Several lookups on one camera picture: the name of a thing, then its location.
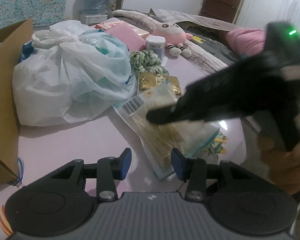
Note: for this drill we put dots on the gold foil packet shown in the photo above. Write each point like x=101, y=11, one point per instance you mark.
x=149, y=81

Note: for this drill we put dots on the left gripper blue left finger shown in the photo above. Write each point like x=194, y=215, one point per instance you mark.
x=109, y=170

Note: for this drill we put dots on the person right hand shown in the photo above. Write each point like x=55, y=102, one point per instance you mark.
x=284, y=167

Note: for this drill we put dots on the white water dispenser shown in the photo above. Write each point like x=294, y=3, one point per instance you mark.
x=92, y=19

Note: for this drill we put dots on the green white scrunchie cloth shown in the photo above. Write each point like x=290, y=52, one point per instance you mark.
x=146, y=61

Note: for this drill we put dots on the pink pillow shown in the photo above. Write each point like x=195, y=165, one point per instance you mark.
x=246, y=42

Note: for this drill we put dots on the white plastic bag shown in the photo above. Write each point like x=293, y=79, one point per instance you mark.
x=70, y=73

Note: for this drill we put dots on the clear snack packet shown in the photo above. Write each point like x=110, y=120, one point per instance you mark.
x=158, y=140

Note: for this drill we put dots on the brown cardboard box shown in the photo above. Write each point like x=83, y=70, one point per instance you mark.
x=12, y=38

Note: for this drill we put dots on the pink sponge block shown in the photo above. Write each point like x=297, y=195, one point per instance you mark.
x=128, y=36

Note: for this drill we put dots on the white cylindrical jar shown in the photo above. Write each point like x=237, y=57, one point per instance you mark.
x=156, y=44

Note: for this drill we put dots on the red white tissue pack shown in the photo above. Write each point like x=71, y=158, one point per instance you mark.
x=105, y=26

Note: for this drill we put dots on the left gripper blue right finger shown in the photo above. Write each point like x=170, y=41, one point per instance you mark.
x=193, y=172

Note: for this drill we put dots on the pink plush doll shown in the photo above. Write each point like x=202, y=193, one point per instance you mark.
x=175, y=39

